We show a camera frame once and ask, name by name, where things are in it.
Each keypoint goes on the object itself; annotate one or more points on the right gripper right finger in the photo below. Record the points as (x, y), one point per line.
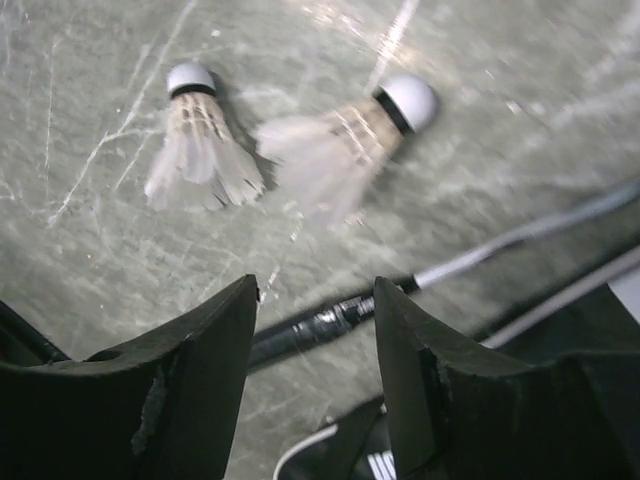
(558, 402)

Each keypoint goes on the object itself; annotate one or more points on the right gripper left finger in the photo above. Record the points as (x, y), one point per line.
(161, 406)

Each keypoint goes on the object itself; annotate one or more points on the black racket cover bag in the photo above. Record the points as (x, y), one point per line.
(357, 445)

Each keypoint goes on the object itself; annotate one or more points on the white shuttlecock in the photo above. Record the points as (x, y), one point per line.
(326, 163)
(200, 165)

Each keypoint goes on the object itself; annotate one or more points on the badminton racket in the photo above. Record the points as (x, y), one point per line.
(334, 318)

